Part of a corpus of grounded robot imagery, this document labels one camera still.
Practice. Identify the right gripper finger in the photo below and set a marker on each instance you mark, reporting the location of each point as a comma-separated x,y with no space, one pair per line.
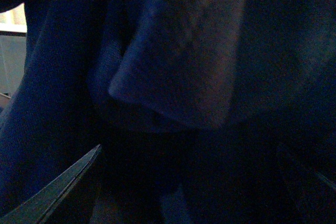
70,198

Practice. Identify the dark navy garment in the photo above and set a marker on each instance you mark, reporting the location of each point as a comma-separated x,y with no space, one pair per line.
232,99

